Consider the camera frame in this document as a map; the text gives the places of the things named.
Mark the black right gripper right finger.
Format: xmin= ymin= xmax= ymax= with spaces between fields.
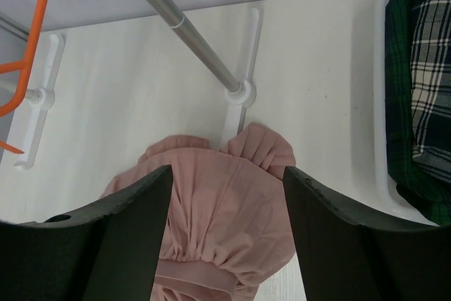
xmin=283 ymin=166 xmax=450 ymax=300

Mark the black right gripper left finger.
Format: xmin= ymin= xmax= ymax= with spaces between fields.
xmin=1 ymin=165 xmax=173 ymax=300

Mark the pink pleated skirt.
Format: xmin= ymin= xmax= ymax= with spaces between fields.
xmin=105 ymin=123 xmax=295 ymax=300

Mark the plaid green white skirt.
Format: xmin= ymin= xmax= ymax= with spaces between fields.
xmin=385 ymin=0 xmax=450 ymax=226

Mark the orange plastic hanger on rack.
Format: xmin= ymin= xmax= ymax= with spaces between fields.
xmin=0 ymin=0 xmax=57 ymax=156

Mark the white perforated laundry basket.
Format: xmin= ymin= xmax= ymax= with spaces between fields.
xmin=371 ymin=0 xmax=441 ymax=226

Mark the white metal clothes rack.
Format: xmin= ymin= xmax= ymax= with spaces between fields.
xmin=1 ymin=0 xmax=262 ymax=169

